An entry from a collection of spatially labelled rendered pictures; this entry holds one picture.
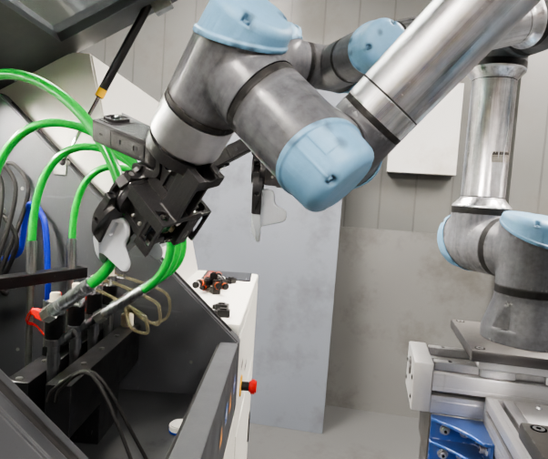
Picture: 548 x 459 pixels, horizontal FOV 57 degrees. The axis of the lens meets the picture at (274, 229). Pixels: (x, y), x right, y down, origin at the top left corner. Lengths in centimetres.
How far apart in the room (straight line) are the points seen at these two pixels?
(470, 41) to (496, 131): 58
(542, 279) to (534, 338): 10
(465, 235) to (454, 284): 203
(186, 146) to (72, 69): 77
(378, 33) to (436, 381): 59
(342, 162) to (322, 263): 242
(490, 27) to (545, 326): 59
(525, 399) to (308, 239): 196
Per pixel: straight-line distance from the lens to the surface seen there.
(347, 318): 310
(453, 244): 109
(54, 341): 85
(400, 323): 311
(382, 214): 303
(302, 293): 281
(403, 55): 52
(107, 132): 58
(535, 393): 101
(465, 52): 52
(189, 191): 50
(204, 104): 45
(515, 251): 98
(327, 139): 39
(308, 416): 291
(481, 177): 108
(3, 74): 80
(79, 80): 121
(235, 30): 42
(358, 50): 78
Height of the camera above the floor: 128
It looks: 4 degrees down
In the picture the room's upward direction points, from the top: 4 degrees clockwise
